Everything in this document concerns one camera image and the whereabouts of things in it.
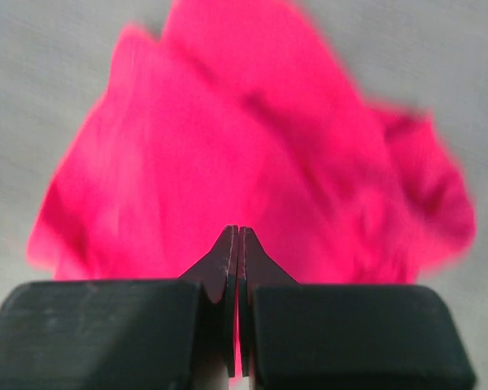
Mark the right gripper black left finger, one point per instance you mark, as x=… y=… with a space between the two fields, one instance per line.
x=125 y=334

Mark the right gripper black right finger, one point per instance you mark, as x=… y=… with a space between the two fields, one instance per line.
x=342 y=336

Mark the pink red t-shirt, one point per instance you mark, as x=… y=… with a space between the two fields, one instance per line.
x=240 y=115

